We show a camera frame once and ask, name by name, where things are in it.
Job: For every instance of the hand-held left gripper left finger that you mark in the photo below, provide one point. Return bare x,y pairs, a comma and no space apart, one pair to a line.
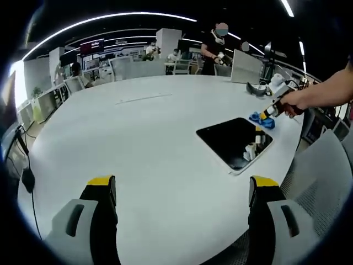
95,220

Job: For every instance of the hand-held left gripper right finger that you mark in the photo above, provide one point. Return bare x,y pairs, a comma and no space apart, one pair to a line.
271,220

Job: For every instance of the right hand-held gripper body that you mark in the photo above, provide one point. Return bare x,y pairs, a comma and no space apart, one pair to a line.
281,92

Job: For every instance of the blue cleaning cloth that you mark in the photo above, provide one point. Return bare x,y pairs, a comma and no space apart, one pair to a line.
262,120

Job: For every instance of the person's right hand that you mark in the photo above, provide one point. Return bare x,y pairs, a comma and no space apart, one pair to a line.
299,100

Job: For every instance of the white cup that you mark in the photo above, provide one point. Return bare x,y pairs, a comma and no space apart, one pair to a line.
276,80

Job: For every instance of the black curved headset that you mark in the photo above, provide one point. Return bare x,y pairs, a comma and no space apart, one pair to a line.
255,90

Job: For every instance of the grey desk partition panel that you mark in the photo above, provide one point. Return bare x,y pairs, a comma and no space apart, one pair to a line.
246,66

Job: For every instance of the grey mesh office chair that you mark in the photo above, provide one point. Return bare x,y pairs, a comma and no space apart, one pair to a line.
121,69
74,85
320,176
182,66

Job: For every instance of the black computer mouse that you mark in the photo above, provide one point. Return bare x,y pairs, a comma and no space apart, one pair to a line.
28,179

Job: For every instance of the green potted plant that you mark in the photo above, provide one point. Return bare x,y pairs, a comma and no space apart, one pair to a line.
36,92

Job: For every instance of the dark monitor screen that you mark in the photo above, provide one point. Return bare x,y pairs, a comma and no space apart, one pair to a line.
7,107

